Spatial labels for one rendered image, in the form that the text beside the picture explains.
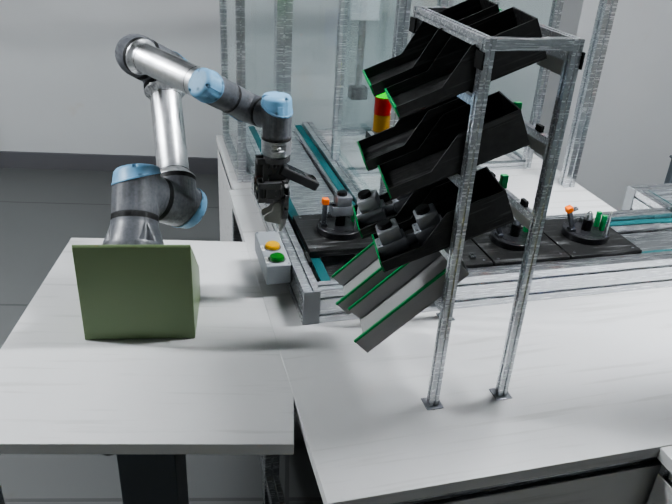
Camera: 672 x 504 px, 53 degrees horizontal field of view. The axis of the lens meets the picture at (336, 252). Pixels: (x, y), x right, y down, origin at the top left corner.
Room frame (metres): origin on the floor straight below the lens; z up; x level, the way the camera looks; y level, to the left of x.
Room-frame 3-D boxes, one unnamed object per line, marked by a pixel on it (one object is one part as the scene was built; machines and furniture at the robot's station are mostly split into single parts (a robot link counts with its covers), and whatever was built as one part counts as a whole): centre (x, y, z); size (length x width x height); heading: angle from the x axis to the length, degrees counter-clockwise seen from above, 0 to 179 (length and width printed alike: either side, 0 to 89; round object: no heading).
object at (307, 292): (1.91, 0.18, 0.91); 0.89 x 0.06 x 0.11; 17
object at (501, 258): (1.83, -0.53, 1.01); 0.24 x 0.24 x 0.13; 17
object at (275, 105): (1.62, 0.17, 1.37); 0.09 x 0.08 x 0.11; 50
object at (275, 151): (1.62, 0.16, 1.29); 0.08 x 0.08 x 0.05
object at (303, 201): (1.98, 0.01, 0.91); 0.84 x 0.28 x 0.10; 17
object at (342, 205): (1.83, -0.02, 1.06); 0.08 x 0.04 x 0.07; 107
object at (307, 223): (1.83, -0.01, 0.96); 0.24 x 0.24 x 0.02; 17
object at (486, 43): (1.37, -0.27, 1.26); 0.36 x 0.21 x 0.80; 17
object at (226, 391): (1.46, 0.45, 0.84); 0.90 x 0.70 x 0.03; 5
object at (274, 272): (1.71, 0.18, 0.93); 0.21 x 0.07 x 0.06; 17
